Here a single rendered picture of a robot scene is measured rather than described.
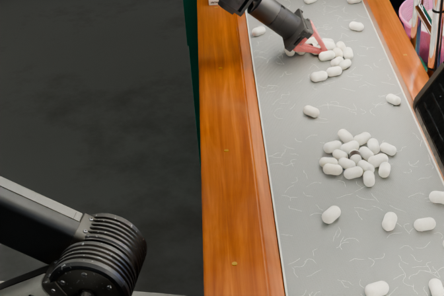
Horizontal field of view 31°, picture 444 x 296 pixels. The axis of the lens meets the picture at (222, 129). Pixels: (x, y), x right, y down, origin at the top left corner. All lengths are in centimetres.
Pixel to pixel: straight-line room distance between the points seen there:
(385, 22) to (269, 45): 28
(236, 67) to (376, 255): 62
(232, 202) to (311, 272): 19
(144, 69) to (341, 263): 222
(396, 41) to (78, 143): 147
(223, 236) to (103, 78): 212
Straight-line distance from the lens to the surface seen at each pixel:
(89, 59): 351
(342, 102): 164
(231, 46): 182
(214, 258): 124
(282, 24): 173
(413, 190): 142
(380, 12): 196
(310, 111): 159
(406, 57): 177
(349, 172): 142
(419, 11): 178
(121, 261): 125
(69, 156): 289
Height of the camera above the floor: 160
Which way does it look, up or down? 33 degrees down
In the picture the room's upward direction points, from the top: 4 degrees counter-clockwise
